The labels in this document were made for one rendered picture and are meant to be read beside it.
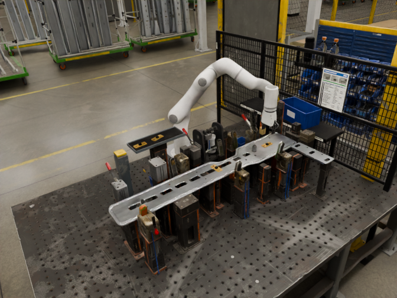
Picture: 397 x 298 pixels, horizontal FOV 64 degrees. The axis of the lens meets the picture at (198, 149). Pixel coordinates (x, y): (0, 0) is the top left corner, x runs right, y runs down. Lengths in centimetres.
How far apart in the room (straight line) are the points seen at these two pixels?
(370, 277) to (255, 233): 120
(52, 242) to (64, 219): 20
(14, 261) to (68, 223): 108
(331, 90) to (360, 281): 147
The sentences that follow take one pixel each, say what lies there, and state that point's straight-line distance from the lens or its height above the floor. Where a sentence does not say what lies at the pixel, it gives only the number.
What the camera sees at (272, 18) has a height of 151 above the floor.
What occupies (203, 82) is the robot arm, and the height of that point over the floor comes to 146.
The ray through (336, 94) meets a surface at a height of 127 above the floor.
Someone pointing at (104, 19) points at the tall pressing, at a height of 93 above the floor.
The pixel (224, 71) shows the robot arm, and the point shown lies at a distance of 214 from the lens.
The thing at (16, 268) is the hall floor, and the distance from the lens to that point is 323.
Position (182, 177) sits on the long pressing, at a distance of 198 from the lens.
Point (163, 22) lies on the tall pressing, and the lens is 995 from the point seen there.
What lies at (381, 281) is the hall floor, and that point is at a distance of 296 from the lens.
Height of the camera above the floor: 216
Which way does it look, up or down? 31 degrees down
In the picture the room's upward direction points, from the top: 3 degrees counter-clockwise
